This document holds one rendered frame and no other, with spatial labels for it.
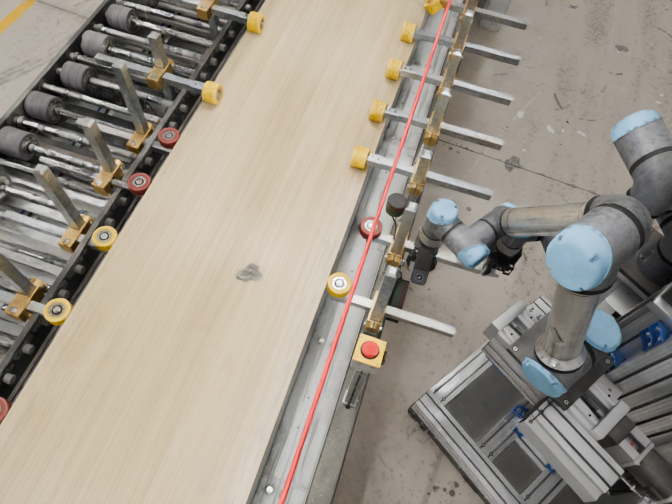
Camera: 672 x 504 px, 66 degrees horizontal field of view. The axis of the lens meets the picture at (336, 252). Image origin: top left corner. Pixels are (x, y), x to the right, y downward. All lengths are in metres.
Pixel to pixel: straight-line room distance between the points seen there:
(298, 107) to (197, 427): 1.26
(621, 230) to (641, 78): 3.35
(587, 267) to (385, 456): 1.64
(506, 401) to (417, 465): 0.49
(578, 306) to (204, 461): 1.04
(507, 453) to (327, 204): 1.29
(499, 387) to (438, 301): 0.57
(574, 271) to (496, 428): 1.41
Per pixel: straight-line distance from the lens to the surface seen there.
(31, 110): 2.46
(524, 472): 2.43
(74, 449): 1.67
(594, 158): 3.68
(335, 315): 1.97
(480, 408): 2.42
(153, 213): 1.90
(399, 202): 1.60
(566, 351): 1.32
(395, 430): 2.52
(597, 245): 1.06
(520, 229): 1.37
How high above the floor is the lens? 2.44
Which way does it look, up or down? 61 degrees down
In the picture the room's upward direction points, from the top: 8 degrees clockwise
